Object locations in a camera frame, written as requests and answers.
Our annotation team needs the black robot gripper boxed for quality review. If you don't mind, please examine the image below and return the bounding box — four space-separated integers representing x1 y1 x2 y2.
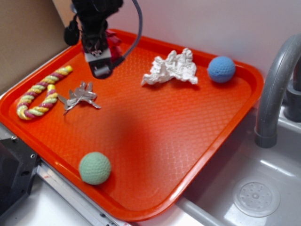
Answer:
64 0 123 79

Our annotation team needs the crumpled white paper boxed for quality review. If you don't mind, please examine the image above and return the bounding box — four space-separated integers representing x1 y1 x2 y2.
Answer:
141 48 198 86

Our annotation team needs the pile of metal clips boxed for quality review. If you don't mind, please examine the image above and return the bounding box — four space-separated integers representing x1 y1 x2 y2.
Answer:
58 81 101 116

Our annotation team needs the orange plastic tray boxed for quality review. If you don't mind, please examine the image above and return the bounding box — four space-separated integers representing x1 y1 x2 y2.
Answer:
0 37 263 222

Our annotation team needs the brown cardboard panel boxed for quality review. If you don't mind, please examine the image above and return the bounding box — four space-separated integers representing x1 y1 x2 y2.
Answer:
0 0 73 94

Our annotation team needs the green golf ball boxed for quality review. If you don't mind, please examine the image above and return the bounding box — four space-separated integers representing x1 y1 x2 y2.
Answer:
79 152 111 185

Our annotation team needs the blue golf ball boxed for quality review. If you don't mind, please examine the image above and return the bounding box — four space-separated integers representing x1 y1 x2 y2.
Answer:
207 56 236 83

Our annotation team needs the grey toy faucet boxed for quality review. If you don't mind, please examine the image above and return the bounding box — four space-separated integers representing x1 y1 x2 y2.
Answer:
255 34 301 148

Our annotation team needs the grey toy sink basin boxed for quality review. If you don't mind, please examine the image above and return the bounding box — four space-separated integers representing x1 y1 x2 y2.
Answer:
177 111 301 226

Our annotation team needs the sink drain strainer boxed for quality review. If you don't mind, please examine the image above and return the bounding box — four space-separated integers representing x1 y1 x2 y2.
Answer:
232 178 280 218

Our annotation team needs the twisted multicolour rope toy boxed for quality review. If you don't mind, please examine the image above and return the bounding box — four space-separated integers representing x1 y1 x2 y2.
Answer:
16 65 73 121

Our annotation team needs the braided grey cable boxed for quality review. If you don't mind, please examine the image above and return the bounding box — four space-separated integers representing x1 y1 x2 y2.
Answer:
110 0 144 69

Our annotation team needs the aluminium rail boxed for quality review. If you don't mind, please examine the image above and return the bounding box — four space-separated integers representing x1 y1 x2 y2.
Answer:
0 122 132 226

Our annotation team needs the black mount block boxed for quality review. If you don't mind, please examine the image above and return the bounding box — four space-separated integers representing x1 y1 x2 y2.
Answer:
0 136 40 219

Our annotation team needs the dark faucet handle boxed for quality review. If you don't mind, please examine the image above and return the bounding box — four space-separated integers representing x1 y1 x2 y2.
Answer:
284 69 301 122

